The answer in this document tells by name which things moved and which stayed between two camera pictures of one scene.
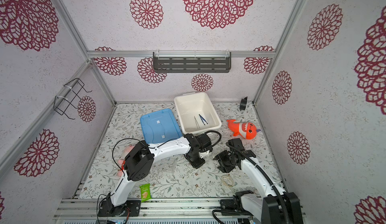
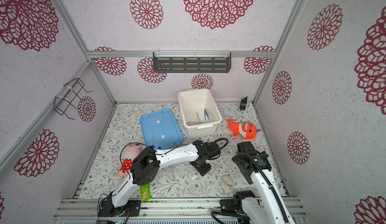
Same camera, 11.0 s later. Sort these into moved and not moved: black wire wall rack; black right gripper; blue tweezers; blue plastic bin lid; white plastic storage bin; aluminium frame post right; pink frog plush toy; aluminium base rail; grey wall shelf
Moved: white plastic storage bin; blue tweezers; black right gripper
Not moved: aluminium frame post right; grey wall shelf; aluminium base rail; blue plastic bin lid; pink frog plush toy; black wire wall rack
